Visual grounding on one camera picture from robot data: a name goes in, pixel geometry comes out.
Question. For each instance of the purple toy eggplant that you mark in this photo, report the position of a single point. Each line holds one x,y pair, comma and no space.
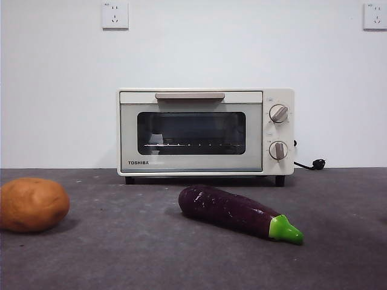
226,211

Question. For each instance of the beige oven knob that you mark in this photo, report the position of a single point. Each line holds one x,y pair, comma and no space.
278,113
278,150

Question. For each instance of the cream Toshiba toaster oven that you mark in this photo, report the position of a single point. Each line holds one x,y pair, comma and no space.
278,133

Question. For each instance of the brown potato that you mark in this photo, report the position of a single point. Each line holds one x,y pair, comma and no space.
30,205

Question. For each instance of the white wall socket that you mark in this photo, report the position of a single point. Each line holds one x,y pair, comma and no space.
376,16
115,15

